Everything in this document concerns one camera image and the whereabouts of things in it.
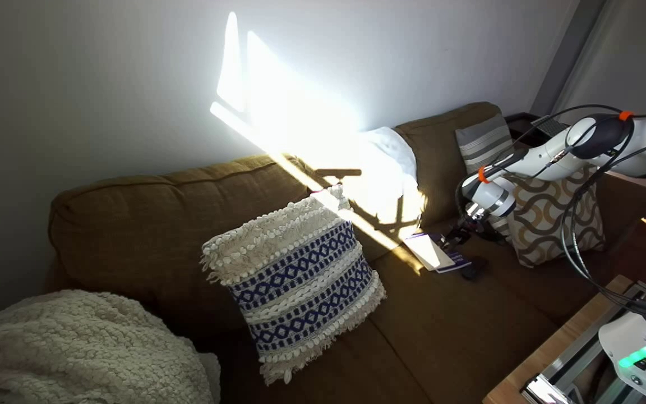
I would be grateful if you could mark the yellow grey wave pillow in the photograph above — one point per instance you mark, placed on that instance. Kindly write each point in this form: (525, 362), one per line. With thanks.
(535, 222)

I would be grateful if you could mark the white book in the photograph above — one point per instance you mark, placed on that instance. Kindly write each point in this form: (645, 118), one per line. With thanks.
(431, 253)

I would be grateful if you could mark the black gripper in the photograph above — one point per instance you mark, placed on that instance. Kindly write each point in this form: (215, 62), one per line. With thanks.
(463, 229)

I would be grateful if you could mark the blue white patterned pillow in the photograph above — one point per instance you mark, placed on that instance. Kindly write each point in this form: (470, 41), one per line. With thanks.
(298, 278)

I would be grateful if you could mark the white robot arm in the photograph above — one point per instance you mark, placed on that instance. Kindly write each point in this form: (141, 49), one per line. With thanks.
(608, 140)

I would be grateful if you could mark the brown fabric sofa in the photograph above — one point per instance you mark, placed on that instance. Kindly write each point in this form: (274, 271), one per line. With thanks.
(435, 339)

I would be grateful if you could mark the blue book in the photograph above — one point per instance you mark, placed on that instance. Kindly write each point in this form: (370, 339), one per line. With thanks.
(457, 265)

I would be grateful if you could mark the aluminium frame mount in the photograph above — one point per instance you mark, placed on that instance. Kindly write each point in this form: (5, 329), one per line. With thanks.
(579, 375)

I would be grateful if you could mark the grey striped pillow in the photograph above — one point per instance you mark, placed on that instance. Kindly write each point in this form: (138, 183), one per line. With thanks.
(483, 141)

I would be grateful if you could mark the cream knitted blanket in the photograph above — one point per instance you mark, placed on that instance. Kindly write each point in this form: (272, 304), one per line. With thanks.
(98, 349)

